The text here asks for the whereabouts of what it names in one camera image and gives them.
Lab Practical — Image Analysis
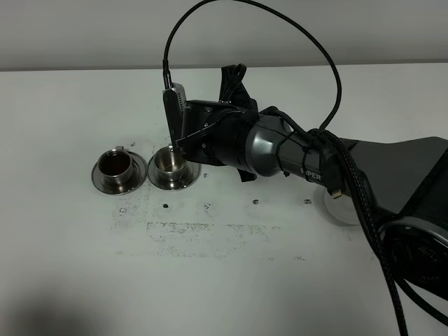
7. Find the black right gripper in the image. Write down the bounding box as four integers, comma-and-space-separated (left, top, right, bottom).
176, 64, 258, 183

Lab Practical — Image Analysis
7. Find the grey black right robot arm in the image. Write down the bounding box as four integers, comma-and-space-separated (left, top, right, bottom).
164, 64, 447, 298

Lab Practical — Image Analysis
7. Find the steel saucer near teapot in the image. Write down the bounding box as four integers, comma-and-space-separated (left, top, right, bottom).
147, 156, 201, 190

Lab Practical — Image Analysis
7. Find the steel teacup near teapot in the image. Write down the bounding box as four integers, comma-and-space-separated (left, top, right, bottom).
148, 145, 187, 183

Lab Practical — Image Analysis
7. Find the steel saucer far side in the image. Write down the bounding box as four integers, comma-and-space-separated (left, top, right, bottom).
91, 149, 147, 195

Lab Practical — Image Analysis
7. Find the steel teacup far side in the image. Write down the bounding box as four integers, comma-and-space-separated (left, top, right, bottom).
97, 146, 134, 186

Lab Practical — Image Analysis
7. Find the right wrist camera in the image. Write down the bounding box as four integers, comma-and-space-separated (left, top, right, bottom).
162, 83, 186, 148

